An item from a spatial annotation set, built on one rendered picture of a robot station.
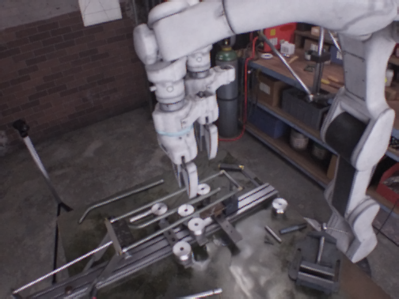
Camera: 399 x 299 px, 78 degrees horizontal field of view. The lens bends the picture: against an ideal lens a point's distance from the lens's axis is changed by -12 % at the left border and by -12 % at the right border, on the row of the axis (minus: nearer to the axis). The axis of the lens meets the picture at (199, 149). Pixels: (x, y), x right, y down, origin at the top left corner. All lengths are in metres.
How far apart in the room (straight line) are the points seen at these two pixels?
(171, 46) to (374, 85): 0.65
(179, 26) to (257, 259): 0.70
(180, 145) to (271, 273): 0.49
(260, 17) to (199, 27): 0.08
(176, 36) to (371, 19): 0.26
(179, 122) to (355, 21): 0.34
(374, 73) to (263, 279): 0.67
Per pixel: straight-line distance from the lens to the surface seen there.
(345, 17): 0.40
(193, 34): 0.40
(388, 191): 2.05
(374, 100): 0.94
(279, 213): 0.97
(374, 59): 0.85
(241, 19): 0.39
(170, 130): 0.54
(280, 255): 0.90
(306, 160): 2.48
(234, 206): 0.93
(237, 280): 0.85
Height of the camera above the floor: 1.64
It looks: 37 degrees down
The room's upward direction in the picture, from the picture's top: 5 degrees counter-clockwise
